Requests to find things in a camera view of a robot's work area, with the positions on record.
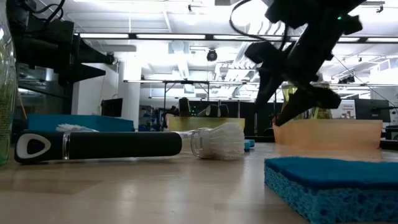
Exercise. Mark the blue two-tone sponge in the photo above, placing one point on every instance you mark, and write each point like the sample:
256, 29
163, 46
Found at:
326, 193
248, 145

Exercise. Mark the black rig light bar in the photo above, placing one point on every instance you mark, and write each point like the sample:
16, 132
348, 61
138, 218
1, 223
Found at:
171, 36

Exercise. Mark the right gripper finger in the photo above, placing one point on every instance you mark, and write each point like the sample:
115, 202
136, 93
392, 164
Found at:
311, 99
267, 82

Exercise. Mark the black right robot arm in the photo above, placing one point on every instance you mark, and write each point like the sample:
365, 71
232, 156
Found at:
311, 12

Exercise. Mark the yellow plastic bin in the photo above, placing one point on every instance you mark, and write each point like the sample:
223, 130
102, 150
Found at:
186, 124

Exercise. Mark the orange plastic bin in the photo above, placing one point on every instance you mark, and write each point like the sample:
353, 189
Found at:
342, 133

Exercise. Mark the black computer monitor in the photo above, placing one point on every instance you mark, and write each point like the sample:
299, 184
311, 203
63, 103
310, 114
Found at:
112, 107
371, 110

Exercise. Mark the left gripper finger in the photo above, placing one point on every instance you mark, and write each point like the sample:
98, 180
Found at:
88, 54
85, 72

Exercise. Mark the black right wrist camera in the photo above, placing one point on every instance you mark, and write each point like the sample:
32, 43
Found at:
261, 52

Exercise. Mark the black background workstation frame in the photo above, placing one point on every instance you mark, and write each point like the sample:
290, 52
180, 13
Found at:
186, 82

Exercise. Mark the black chair backrest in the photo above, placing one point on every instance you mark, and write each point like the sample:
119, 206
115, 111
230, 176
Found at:
184, 107

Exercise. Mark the blue plastic bin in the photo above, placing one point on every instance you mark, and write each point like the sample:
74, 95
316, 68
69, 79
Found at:
93, 123

